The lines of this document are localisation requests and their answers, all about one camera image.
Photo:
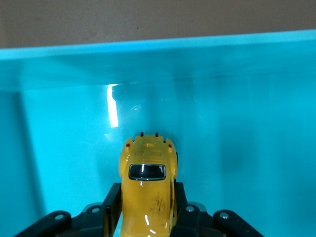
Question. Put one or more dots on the turquoise plastic bin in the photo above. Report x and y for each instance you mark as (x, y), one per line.
(234, 123)

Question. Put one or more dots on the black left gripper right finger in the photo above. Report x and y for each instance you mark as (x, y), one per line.
(207, 224)

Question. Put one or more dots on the yellow beetle toy car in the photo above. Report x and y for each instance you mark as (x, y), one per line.
(148, 197)

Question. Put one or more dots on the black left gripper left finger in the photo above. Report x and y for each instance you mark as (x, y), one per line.
(81, 224)

